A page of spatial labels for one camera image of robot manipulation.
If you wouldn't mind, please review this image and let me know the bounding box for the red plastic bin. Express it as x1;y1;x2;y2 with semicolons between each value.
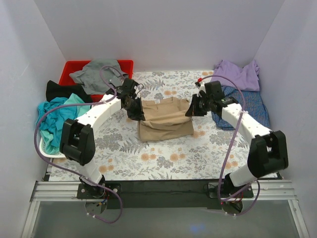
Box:
59;60;133;102

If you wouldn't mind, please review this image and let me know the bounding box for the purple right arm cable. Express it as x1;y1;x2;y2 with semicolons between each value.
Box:
195;75;261;217

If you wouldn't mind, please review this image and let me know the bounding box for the blue t shirt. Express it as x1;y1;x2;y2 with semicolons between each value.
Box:
36;97;78;147

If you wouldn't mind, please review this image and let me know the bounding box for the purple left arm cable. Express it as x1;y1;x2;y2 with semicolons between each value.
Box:
33;65;124;223

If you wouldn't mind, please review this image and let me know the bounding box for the floral table mat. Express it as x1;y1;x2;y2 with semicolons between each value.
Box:
48;70;278;180

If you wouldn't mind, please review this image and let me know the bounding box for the beige polo shirt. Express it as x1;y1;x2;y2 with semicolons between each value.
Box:
138;97;194;142

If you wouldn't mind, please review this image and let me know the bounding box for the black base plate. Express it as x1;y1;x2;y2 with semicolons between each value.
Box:
76;179;242;209

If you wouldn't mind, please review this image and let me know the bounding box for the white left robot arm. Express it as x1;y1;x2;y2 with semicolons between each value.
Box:
60;79;145;198

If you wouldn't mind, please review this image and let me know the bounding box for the blue checked shirt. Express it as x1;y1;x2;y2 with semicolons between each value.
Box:
211;86;270;130

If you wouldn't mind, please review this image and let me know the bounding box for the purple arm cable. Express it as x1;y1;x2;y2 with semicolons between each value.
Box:
195;75;261;217
33;65;124;223

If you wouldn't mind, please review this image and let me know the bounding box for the lavender t shirt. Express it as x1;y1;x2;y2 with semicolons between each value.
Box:
211;60;260;92

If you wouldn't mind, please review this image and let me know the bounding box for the mint green t shirt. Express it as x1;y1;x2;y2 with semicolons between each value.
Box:
40;93;92;154

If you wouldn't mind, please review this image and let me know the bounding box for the grey button shirt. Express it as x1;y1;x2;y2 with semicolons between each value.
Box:
69;59;129;95

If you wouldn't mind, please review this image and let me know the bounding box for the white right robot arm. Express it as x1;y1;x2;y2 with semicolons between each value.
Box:
185;78;289;197

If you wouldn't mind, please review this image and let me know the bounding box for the aluminium mounting rail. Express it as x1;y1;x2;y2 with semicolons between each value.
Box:
31;179;297;201

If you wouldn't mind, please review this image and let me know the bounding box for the white laundry basket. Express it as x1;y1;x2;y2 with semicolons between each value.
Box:
39;103;95;158

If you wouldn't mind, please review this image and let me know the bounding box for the black t shirt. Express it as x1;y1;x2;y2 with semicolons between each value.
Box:
46;80;93;103

